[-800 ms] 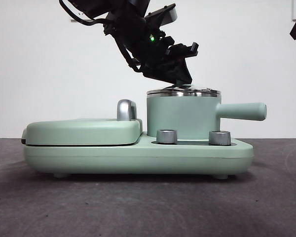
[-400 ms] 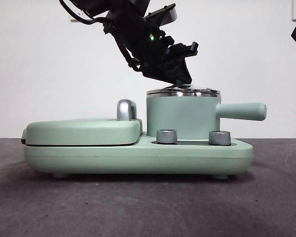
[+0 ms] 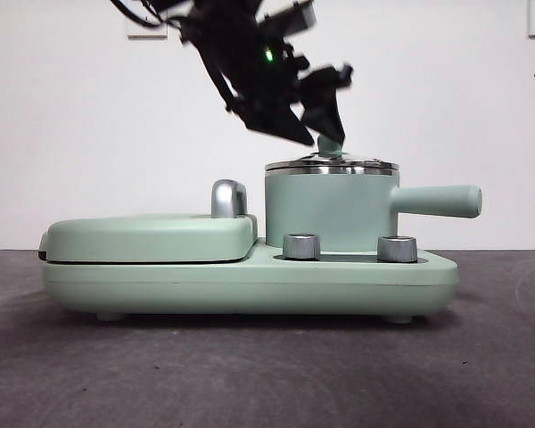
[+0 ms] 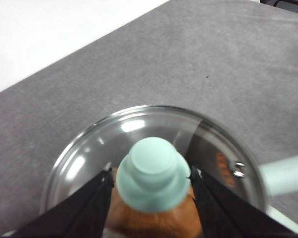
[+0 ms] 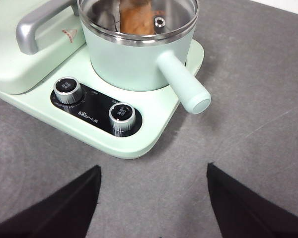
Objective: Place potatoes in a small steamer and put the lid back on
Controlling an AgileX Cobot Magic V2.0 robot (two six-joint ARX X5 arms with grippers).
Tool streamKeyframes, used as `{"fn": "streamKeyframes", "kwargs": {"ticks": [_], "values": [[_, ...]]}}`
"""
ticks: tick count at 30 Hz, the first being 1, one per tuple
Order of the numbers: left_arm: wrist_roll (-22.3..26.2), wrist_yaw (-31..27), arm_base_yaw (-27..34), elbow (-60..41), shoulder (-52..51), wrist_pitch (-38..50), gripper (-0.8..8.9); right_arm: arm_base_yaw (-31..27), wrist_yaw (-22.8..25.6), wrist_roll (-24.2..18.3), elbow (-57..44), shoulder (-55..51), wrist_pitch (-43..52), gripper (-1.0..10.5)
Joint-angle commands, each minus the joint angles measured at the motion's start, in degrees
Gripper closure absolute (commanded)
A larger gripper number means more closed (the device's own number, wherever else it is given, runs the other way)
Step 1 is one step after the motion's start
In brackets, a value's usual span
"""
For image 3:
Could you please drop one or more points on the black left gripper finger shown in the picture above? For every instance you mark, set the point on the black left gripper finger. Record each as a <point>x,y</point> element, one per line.
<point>325,111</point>
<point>281,122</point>

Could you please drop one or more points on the glass lid with green knob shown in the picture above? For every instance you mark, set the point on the glass lid with green knob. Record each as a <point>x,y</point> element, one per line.
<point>330,166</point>

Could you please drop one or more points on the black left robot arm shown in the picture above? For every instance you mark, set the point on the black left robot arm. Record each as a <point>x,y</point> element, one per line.
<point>232,40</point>

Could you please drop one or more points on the silver control knob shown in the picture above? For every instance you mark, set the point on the silver control knob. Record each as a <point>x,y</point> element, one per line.
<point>397,249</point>
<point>301,246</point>

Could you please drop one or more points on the green breakfast machine base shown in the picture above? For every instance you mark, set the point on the green breakfast machine base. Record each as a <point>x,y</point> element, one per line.
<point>249,285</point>

